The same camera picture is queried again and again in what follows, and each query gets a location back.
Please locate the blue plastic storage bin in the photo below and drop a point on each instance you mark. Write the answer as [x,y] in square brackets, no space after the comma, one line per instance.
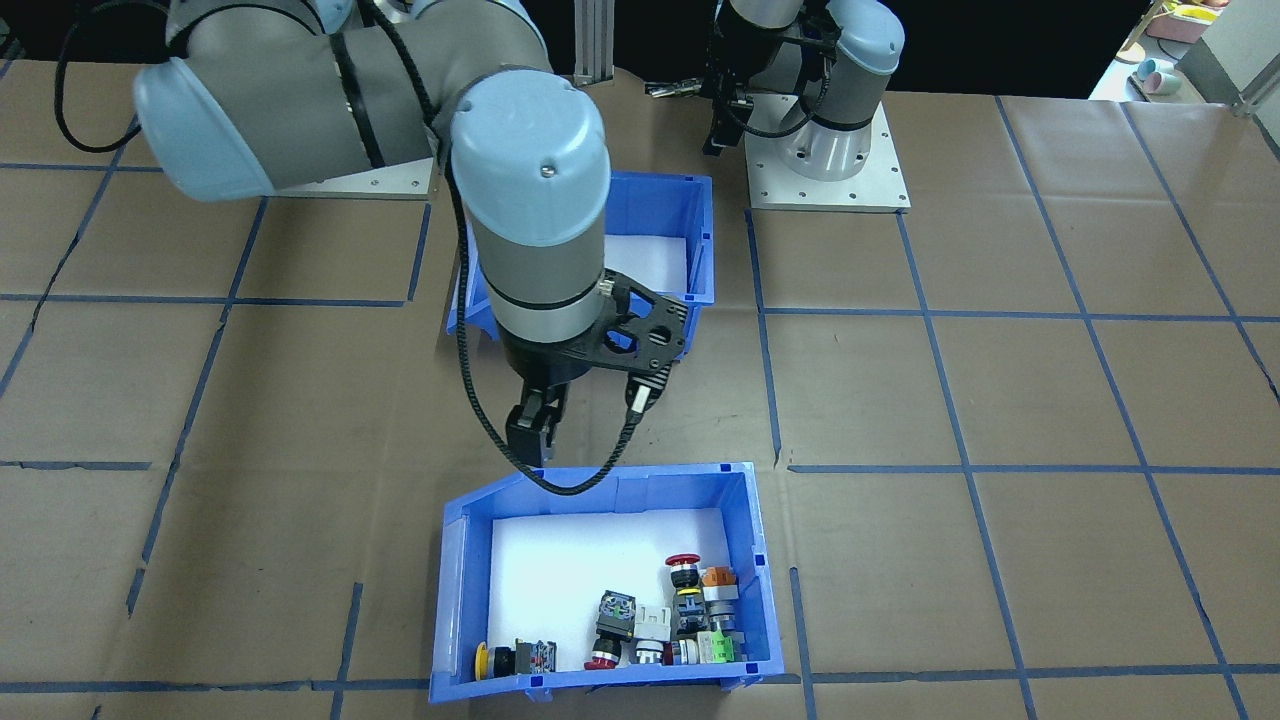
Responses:
[600,690]
[660,200]

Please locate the red cap button grey block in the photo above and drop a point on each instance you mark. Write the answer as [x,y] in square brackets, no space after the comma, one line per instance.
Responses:
[612,628]

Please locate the red mushroom emergency stop button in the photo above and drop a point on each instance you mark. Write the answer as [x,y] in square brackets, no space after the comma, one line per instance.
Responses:
[685,595]

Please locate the grey button orange block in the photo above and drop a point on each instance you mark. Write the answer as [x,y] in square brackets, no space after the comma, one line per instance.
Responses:
[718,598]

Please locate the white side table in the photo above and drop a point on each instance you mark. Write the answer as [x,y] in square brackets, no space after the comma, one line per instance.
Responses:
[1110,85]

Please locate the light blue small cup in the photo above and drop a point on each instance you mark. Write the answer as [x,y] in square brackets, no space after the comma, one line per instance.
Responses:
[1148,70]

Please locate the pink small cup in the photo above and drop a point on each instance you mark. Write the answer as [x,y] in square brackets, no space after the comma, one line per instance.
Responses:
[1166,83]

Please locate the pink container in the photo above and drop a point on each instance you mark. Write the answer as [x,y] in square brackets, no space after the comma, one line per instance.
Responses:
[1185,22]

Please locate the aluminium profile bar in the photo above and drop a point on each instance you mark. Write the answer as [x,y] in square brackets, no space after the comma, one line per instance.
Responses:
[1235,85]

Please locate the silver metal bracket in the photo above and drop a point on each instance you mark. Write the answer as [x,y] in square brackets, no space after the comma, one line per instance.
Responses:
[675,88]

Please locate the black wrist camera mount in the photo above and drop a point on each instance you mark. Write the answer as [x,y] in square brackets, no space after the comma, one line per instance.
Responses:
[650,335]

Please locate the aluminium profile post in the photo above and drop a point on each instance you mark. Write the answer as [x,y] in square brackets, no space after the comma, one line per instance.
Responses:
[595,45]

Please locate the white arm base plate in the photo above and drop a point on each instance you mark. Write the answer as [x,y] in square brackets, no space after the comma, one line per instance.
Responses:
[400,180]
[880,190]

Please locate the yellow push button switch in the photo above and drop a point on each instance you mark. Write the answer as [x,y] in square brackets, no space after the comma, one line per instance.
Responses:
[505,660]

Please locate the green white switch block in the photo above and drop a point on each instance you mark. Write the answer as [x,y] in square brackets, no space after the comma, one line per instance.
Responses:
[715,647]

